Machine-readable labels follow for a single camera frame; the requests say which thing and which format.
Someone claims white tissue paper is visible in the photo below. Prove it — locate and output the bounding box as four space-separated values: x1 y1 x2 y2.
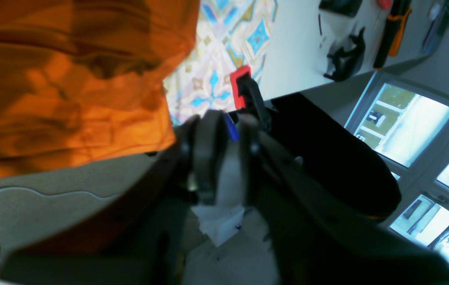
190 205 245 247

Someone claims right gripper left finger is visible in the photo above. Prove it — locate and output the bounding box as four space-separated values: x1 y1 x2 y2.
1 110 227 285

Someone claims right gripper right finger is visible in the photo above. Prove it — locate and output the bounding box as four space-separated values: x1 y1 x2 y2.
238 114 449 285

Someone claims red black clamp left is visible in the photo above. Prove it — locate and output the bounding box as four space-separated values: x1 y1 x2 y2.
229 65 272 132

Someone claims orange T-shirt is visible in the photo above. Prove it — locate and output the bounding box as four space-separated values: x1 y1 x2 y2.
0 0 200 179

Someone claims patterned blue tile tablecloth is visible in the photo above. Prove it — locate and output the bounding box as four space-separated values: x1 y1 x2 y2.
163 0 280 125

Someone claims blue handled clamp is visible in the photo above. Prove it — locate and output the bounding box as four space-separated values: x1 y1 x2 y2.
225 112 239 141

